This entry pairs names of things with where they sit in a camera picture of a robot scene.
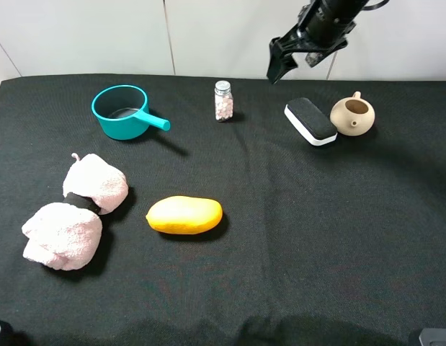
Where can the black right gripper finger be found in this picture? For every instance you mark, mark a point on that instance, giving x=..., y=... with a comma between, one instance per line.
x=313, y=59
x=276, y=61

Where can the grey robot base right corner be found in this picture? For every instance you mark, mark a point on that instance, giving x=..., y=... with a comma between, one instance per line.
x=428, y=337

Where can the black and white eraser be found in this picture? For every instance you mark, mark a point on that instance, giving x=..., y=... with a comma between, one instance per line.
x=310, y=122

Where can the glass jar of pink candies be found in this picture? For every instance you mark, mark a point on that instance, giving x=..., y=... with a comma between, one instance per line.
x=223, y=101

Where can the pink rolled towel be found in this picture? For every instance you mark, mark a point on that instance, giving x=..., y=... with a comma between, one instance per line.
x=65, y=235

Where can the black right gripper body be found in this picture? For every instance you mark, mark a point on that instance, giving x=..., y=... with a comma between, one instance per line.
x=322, y=29

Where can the beige ceramic teapot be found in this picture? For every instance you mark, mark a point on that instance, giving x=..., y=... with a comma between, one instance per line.
x=353, y=116

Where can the yellow mango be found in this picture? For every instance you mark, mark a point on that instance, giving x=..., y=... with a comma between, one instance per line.
x=183, y=215

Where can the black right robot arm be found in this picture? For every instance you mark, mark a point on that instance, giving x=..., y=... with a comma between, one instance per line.
x=360, y=7

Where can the teal plastic saucepan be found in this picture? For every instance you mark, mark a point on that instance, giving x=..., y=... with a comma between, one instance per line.
x=123, y=112

